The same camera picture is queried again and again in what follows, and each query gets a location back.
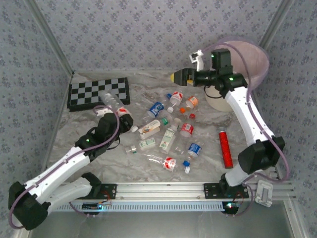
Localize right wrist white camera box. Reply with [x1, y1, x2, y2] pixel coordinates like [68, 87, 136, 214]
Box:
[189, 49, 206, 72]

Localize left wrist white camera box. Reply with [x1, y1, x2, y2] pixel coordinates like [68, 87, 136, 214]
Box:
[95, 109, 112, 118]

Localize aluminium mounting rail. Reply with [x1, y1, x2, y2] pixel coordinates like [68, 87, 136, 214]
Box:
[56, 180, 297, 201]

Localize white label bottle green cap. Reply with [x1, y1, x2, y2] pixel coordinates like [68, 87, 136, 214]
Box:
[138, 118, 169, 139]

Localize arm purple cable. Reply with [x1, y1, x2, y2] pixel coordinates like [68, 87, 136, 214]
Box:
[8, 105, 121, 230]
[202, 42, 291, 217]

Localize orange label bottle orange cap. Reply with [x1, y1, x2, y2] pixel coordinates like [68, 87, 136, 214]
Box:
[180, 96, 200, 115]

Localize small circuit board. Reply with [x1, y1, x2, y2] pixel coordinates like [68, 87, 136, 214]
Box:
[83, 202, 104, 211]
[222, 202, 240, 214]

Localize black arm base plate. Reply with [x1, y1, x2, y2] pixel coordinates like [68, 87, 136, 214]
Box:
[81, 182, 117, 200]
[203, 182, 250, 199]

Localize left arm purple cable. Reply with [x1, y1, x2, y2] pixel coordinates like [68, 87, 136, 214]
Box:
[8, 105, 121, 230]

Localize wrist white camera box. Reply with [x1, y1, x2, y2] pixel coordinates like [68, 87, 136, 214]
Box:
[95, 109, 112, 118]
[189, 49, 206, 72]

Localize white plastic bracket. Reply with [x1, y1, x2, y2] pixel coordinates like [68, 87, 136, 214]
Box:
[255, 180, 274, 208]

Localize red glitter tube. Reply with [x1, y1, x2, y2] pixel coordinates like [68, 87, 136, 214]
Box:
[217, 126, 235, 170]

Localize aluminium frame post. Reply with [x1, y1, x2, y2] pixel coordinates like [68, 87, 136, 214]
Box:
[260, 0, 295, 45]

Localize blue label plastic bottle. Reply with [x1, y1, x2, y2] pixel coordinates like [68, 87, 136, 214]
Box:
[148, 93, 173, 119]
[183, 142, 203, 167]

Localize black grey chess board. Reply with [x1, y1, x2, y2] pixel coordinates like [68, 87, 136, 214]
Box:
[66, 77, 131, 113]

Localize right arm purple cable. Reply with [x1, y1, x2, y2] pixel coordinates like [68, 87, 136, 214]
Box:
[202, 42, 291, 217]

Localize slotted pale blue cable duct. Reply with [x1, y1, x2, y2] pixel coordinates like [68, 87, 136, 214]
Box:
[49, 201, 223, 213]

